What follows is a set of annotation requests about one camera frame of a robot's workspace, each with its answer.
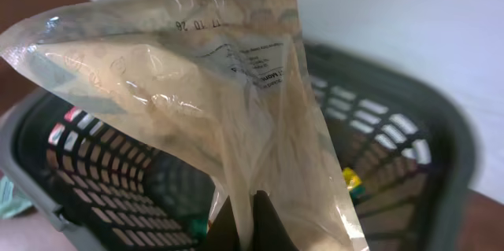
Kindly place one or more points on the light blue white tube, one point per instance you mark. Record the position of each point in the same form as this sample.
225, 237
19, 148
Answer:
13, 201

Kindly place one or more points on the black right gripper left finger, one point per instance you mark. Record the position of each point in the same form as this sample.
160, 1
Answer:
222, 235

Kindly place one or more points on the beige noodle packet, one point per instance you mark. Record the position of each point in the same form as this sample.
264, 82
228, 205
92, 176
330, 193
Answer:
220, 84

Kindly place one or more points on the grey plastic basket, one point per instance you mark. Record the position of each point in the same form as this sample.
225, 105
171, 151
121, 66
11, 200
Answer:
105, 190

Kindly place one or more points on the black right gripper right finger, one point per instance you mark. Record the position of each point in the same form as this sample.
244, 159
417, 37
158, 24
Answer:
269, 232

